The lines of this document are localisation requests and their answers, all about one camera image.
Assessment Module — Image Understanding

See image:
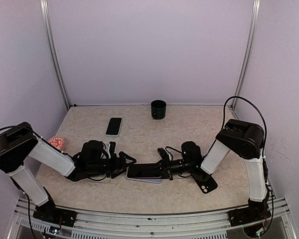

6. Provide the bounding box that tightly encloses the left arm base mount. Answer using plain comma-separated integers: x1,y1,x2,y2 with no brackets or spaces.
33,205,77,227

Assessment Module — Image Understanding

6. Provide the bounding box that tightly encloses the dark green cup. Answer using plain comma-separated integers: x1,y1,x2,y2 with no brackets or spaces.
150,100,166,120

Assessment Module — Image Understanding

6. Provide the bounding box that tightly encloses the lavender phone case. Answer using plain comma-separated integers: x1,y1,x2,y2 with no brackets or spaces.
126,175,162,184

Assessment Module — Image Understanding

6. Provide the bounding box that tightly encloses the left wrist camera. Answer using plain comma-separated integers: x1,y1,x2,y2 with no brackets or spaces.
108,141,116,158

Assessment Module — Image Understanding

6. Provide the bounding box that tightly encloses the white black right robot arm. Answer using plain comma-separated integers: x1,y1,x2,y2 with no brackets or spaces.
151,119,269,221

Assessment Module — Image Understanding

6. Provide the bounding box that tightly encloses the black phone white back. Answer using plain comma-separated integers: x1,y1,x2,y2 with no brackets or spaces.
106,118,123,136

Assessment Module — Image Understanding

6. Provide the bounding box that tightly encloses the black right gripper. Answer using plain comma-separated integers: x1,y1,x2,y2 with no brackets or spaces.
147,155,193,180

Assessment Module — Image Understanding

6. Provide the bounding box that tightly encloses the right aluminium frame post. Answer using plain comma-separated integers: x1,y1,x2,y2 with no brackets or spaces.
234,0,261,96

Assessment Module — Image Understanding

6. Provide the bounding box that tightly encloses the light blue phone case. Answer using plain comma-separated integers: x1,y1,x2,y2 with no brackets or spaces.
105,117,123,138

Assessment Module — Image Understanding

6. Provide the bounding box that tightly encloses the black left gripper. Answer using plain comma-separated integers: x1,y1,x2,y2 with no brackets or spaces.
87,151,137,178

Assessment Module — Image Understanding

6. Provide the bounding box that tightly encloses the left aluminium frame post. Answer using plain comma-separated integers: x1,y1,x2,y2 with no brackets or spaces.
39,0,71,111

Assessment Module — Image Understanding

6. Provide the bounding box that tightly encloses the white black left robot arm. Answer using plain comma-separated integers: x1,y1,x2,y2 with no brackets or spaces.
0,122,136,222

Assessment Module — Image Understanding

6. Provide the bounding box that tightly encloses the red white patterned bowl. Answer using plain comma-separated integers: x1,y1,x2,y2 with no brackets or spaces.
48,136,65,150

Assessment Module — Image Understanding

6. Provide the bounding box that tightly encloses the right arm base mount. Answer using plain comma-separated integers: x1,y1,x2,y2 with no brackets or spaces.
228,207,271,227

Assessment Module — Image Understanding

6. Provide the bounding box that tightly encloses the aluminium frame post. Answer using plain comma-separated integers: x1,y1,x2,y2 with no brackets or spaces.
39,0,71,111
234,0,261,96

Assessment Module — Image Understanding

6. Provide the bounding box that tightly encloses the black phone dark edge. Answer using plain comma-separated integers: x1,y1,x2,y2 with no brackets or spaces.
127,163,161,178

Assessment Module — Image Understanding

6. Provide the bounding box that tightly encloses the black phone case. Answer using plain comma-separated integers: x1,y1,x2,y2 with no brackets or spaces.
193,175,218,194

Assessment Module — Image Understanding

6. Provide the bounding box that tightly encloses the front aluminium rail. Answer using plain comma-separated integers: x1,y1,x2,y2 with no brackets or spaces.
13,199,296,239

